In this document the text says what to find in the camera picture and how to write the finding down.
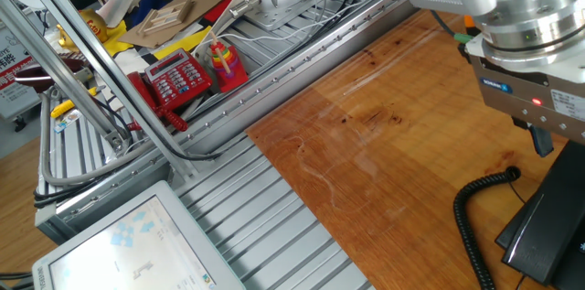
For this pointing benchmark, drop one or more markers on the dark red bowl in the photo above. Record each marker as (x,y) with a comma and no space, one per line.
(41,72)

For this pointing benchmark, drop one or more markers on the red telephone handset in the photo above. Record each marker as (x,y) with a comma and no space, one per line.
(139,89)

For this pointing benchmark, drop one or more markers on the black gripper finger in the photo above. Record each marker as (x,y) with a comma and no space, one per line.
(541,141)

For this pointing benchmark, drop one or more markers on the black telephone handset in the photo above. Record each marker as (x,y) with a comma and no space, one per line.
(544,235)

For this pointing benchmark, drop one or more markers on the red toy telephone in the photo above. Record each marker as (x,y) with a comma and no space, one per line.
(180,79)

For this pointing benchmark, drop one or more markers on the golden piggy bank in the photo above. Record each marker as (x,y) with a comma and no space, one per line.
(93,24)

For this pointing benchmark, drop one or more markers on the aluminium frame post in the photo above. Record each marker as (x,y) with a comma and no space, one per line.
(91,52)
(56,68)

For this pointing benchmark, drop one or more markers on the white sign with red band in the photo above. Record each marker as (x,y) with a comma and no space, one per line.
(13,75)

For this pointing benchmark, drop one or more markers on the small wooden frame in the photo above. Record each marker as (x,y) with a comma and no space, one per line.
(164,16)

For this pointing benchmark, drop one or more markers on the aluminium rail beam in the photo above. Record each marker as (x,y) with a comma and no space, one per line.
(283,93)

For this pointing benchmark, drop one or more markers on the yellow paper sheet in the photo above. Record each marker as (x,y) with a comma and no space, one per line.
(178,47)

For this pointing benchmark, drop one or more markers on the orange emergency stop button box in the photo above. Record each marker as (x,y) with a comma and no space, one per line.
(470,22)

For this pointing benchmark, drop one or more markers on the white teach pendant tablet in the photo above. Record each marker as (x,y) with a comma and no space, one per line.
(137,244)

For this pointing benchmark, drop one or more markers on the black desk telephone base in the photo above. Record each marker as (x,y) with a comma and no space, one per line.
(514,228)

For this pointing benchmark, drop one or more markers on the silver Schunk gripper body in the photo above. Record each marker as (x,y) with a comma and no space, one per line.
(512,93)

